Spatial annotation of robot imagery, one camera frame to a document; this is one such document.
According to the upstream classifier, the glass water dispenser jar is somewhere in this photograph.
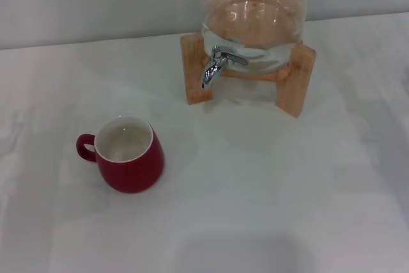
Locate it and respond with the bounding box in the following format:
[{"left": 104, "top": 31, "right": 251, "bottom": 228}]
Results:
[{"left": 200, "top": 0, "right": 307, "bottom": 74}]

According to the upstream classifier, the red ceramic cup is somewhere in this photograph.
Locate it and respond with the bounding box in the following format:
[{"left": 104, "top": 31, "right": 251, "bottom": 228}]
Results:
[{"left": 75, "top": 114, "right": 166, "bottom": 194}]

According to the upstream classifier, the chrome faucet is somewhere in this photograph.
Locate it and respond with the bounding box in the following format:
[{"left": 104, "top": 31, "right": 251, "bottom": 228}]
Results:
[{"left": 200, "top": 45, "right": 249, "bottom": 89}]

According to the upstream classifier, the wooden dispenser stand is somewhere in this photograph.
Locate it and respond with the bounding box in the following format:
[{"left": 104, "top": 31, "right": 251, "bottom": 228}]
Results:
[{"left": 180, "top": 33, "right": 317, "bottom": 120}]

